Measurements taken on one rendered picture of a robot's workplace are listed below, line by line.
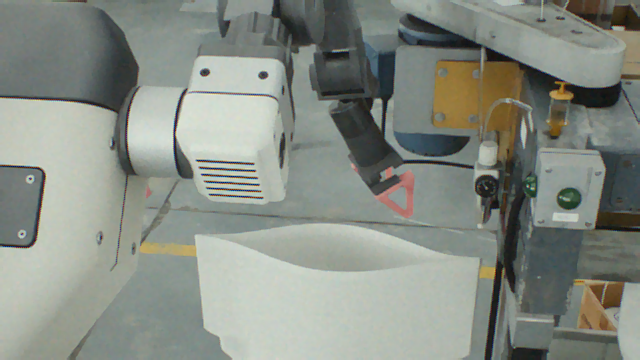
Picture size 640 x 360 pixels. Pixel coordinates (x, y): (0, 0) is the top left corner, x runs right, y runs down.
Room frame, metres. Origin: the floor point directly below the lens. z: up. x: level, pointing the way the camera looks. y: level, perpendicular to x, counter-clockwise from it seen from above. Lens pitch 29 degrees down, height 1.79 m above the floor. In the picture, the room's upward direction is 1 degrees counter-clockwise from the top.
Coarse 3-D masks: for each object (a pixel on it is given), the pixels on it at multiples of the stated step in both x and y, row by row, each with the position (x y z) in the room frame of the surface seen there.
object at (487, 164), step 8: (488, 144) 1.14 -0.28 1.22; (496, 144) 1.14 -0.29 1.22; (480, 152) 1.14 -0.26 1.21; (488, 152) 1.13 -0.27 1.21; (496, 152) 1.13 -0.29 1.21; (480, 160) 1.13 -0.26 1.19; (488, 160) 1.12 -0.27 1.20; (496, 160) 1.13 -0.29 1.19; (504, 160) 1.13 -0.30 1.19; (480, 168) 1.13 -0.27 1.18; (488, 168) 1.13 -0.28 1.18; (496, 168) 1.13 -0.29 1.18; (504, 168) 1.11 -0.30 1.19; (496, 176) 1.12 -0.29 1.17; (504, 176) 1.11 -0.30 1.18
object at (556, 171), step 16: (544, 160) 0.87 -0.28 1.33; (560, 160) 0.87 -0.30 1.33; (576, 160) 0.87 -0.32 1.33; (592, 160) 0.87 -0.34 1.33; (544, 176) 0.86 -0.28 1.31; (560, 176) 0.86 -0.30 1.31; (576, 176) 0.86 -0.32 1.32; (592, 176) 0.86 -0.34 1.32; (544, 192) 0.86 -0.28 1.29; (592, 192) 0.86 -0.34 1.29; (544, 208) 0.86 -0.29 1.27; (560, 208) 0.86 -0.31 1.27; (592, 208) 0.86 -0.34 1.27; (544, 224) 0.86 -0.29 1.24; (560, 224) 0.86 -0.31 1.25; (576, 224) 0.86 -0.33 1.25; (592, 224) 0.86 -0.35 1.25
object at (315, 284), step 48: (240, 240) 1.15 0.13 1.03; (288, 240) 1.17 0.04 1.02; (336, 240) 1.18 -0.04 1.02; (384, 240) 1.15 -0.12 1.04; (240, 288) 1.12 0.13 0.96; (288, 288) 1.06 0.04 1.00; (336, 288) 1.04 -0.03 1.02; (384, 288) 1.04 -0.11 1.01; (432, 288) 1.06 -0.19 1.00; (240, 336) 1.12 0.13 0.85; (288, 336) 1.06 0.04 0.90; (336, 336) 1.04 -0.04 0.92; (384, 336) 1.04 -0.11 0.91; (432, 336) 1.06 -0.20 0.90
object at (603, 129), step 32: (544, 96) 1.05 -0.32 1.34; (544, 128) 0.95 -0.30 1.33; (576, 128) 0.95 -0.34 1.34; (608, 128) 0.95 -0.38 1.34; (512, 160) 1.14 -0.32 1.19; (608, 160) 0.90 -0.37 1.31; (512, 192) 1.12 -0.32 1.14; (608, 192) 0.90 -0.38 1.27; (544, 256) 0.91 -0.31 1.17; (576, 256) 0.90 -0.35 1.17; (544, 288) 0.91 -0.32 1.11
